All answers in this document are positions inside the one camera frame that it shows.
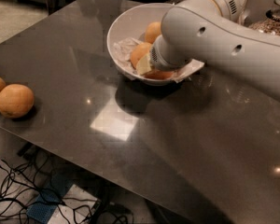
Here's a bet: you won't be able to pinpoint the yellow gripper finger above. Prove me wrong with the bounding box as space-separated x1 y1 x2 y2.
136 53 152 76

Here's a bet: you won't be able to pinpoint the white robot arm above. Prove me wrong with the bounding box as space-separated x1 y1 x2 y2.
141 0 280 102

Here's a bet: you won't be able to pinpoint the left orange in bowl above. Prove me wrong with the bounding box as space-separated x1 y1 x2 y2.
130 42 151 68

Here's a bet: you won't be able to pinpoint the orange in bowl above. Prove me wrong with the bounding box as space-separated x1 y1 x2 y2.
144 70 173 80
130 42 151 68
145 21 161 43

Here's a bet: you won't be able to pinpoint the front orange in bowl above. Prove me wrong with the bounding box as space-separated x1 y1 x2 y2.
144 70 173 80

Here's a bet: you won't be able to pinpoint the white paper bowl liner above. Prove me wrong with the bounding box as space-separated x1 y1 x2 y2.
111 37 204 86

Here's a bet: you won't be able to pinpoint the top orange in bowl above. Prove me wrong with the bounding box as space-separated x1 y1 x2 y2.
145 21 161 43

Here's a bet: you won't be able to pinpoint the white bowl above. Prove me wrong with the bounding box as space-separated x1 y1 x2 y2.
106 2 206 87

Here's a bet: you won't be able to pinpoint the orange on table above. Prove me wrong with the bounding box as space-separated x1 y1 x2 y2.
0 84 35 119

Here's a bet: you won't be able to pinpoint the jar of brown grains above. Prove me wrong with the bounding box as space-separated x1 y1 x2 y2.
250 0 280 35

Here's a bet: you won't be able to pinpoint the blue floor box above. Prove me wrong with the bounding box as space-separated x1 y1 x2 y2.
27 174 73 224

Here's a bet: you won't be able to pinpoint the black floor cables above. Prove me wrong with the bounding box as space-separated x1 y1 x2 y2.
0 147 134 224

